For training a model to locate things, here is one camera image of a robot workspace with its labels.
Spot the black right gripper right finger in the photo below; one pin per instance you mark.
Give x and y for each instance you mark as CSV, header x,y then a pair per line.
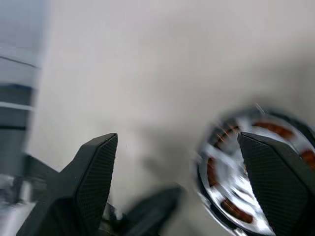
x,y
278,184

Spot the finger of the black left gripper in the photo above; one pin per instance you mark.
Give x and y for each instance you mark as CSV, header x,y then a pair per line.
x,y
150,214

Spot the black silver spoked rotor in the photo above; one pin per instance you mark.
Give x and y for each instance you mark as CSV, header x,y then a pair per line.
x,y
226,182

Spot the copper wound motor housing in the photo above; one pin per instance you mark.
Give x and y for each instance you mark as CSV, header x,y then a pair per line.
x,y
273,128

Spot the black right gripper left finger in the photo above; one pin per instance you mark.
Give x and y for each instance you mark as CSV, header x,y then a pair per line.
x,y
81,184

